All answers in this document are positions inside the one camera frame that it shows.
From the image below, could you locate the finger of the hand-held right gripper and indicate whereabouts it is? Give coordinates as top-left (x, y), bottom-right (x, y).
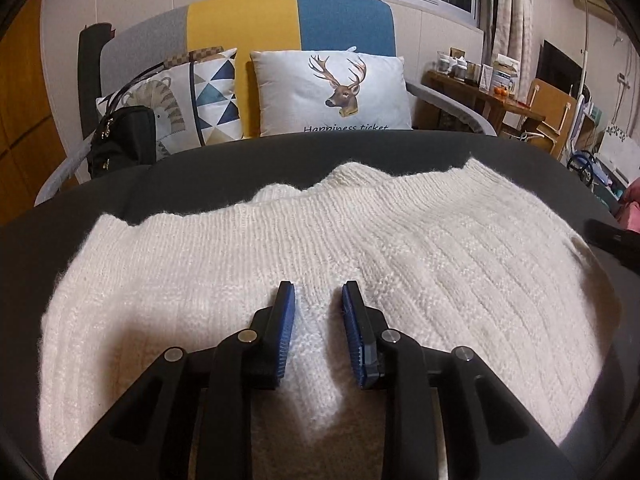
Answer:
top-left (584, 219), bottom-right (640, 273)

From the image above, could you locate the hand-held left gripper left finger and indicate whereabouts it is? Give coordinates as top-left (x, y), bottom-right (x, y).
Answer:
top-left (52, 281), bottom-right (297, 480)

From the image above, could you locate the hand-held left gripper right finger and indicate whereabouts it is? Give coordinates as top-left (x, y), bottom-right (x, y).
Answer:
top-left (341, 281), bottom-right (561, 480)

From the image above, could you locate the white knit sweater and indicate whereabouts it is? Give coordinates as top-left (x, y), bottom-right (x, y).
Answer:
top-left (37, 157), bottom-right (618, 480)

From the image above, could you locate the white storage box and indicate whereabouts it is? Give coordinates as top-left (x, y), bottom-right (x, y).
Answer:
top-left (597, 127), bottom-right (640, 181)

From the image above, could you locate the wooden chair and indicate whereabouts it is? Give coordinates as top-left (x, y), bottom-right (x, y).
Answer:
top-left (515, 77), bottom-right (578, 156)

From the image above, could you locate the black television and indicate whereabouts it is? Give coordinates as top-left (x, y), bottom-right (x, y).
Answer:
top-left (537, 40), bottom-right (585, 96)

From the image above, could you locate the wooden side table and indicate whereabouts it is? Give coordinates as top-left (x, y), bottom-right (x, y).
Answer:
top-left (425, 70), bottom-right (547, 136)

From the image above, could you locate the stack of paper boxes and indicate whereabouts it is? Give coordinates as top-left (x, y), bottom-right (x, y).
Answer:
top-left (492, 52), bottom-right (521, 96)

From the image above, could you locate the group of small jars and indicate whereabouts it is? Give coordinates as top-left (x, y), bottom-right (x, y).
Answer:
top-left (435, 47), bottom-right (483, 83)

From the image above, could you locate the deer print pillow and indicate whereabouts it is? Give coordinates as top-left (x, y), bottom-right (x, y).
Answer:
top-left (249, 49), bottom-right (415, 137)

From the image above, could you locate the triangle print pillow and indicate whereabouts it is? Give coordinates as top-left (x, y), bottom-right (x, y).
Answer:
top-left (95, 47), bottom-right (244, 153)

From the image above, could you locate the striped beige curtain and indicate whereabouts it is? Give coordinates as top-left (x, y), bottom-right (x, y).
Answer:
top-left (482, 0), bottom-right (541, 86)

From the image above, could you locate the black handbag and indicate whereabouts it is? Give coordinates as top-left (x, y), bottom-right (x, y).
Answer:
top-left (86, 105), bottom-right (158, 179)

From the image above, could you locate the grey yellow blue sofa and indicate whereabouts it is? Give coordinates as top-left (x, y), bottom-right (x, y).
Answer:
top-left (34, 0), bottom-right (498, 206)

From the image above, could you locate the black rolled mat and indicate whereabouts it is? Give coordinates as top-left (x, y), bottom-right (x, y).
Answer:
top-left (77, 22), bottom-right (116, 141)

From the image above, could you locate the wooden wardrobe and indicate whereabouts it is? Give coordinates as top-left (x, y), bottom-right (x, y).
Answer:
top-left (0, 0), bottom-right (81, 226)

